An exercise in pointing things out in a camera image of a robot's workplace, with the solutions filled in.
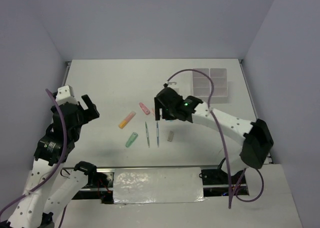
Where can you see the white organizer box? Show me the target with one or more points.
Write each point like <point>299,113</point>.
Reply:
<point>220,81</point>
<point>201,86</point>

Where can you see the orange pink highlighter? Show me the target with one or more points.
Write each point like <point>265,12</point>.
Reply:
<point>127,119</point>

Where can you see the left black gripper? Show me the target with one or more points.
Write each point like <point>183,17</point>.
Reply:
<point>91,113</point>

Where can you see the left white organizer box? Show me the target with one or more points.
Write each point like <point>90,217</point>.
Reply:
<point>201,86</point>

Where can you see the right white organizer box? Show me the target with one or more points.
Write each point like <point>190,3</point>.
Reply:
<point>220,81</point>

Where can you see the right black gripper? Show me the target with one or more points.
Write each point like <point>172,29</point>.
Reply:
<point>158,105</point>

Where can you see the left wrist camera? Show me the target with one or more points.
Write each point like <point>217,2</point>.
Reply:
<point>64,92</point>

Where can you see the silver foil cover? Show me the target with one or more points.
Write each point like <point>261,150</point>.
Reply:
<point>157,186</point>

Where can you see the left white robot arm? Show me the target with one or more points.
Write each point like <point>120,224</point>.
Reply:
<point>38,206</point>

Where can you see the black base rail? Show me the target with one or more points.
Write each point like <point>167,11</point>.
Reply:
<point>102,189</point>

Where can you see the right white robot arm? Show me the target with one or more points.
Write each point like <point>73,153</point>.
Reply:
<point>253,137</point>

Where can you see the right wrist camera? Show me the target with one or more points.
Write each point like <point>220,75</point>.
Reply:
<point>172,83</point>

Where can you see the grey white eraser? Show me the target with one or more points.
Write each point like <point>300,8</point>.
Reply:
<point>170,136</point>

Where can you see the pink correction tape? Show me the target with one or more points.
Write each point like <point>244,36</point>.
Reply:
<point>144,108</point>

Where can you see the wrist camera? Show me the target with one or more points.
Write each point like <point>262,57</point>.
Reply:
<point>172,83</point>
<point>64,92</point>

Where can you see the blue pen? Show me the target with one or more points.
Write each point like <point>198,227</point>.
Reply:
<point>157,134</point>

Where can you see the green pen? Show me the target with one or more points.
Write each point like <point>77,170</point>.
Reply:
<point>147,134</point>

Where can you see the green correction tape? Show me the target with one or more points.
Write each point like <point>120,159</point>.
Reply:
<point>131,139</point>

